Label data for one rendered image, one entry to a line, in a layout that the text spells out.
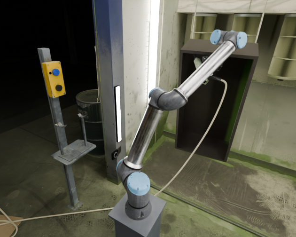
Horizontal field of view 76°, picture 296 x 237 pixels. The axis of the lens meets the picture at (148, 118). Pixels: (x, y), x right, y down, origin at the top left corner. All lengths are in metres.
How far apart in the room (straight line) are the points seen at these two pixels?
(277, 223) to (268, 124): 1.31
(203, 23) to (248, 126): 1.60
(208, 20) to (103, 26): 1.62
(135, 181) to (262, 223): 1.58
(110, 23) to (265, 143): 2.53
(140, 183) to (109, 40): 1.20
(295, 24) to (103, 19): 2.10
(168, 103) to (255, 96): 2.27
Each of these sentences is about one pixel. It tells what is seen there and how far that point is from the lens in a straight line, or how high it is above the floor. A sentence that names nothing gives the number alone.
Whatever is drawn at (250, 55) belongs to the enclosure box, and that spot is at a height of 1.64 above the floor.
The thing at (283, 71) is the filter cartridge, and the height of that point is 1.35.
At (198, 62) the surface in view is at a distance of 1.71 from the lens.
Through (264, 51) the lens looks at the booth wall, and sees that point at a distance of 3.25.
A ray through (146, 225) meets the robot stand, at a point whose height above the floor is 0.64.
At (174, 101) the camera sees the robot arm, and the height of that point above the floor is 1.42.
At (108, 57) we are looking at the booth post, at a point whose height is 1.54.
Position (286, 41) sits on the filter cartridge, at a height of 1.69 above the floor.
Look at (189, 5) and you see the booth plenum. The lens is 2.97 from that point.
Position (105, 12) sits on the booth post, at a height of 1.89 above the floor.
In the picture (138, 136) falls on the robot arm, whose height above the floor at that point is 1.13.
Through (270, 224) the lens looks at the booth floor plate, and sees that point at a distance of 2.53.
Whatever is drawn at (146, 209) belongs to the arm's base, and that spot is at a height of 0.70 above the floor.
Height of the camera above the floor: 1.82
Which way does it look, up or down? 27 degrees down
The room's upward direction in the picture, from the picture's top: 2 degrees clockwise
